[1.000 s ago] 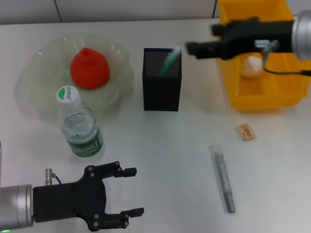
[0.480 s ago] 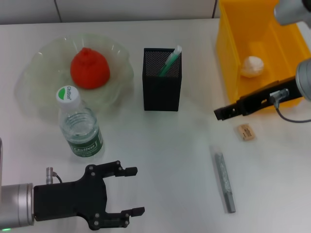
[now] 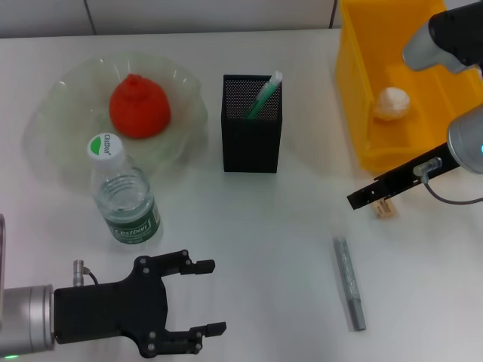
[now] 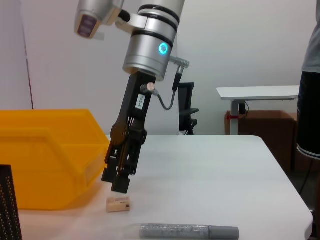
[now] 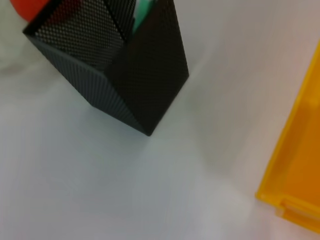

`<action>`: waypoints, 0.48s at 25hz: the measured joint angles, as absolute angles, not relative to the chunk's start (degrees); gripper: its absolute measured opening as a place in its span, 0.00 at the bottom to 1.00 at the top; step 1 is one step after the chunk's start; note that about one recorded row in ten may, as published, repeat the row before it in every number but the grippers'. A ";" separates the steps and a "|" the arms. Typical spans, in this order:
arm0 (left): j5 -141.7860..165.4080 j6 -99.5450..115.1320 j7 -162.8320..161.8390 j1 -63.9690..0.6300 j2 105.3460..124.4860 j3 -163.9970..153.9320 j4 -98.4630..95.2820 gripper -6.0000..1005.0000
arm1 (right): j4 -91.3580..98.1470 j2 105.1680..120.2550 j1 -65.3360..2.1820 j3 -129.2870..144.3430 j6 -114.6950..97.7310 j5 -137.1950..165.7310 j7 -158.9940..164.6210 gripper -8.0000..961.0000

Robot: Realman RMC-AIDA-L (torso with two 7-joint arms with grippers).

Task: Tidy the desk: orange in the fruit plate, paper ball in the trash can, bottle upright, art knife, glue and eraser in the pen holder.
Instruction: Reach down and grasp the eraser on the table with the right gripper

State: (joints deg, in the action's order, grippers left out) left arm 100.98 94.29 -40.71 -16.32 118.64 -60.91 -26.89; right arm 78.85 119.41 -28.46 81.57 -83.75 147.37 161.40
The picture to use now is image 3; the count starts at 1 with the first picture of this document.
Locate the clear green-label water bottle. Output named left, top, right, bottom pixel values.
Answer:
left=86, top=131, right=162, bottom=246

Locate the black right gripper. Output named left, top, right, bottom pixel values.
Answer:
left=346, top=142, right=460, bottom=211

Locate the white paper ball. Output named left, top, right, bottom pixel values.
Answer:
left=373, top=86, right=411, bottom=121

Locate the arm cable with plug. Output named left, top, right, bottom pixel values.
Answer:
left=72, top=259, right=100, bottom=287
left=413, top=156, right=483, bottom=207

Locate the right arm cable with plug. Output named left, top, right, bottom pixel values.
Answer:
left=413, top=156, right=483, bottom=207

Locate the grey pen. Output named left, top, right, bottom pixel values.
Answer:
left=331, top=235, right=368, bottom=333

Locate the orange fruit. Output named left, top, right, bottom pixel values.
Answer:
left=109, top=74, right=171, bottom=140

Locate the green glass fruit plate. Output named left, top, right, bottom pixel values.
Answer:
left=24, top=52, right=211, bottom=189

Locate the green pen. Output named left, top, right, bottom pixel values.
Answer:
left=241, top=70, right=284, bottom=121

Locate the black mesh pen holder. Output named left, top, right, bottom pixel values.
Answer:
left=220, top=74, right=283, bottom=174

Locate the beige eraser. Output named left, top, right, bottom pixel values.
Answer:
left=371, top=199, right=400, bottom=219

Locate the left arm cable with plug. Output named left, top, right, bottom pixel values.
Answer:
left=72, top=259, right=100, bottom=287

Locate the yellow plastic bin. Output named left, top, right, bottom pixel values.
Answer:
left=334, top=0, right=483, bottom=174

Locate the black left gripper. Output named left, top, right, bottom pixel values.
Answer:
left=52, top=248, right=227, bottom=359

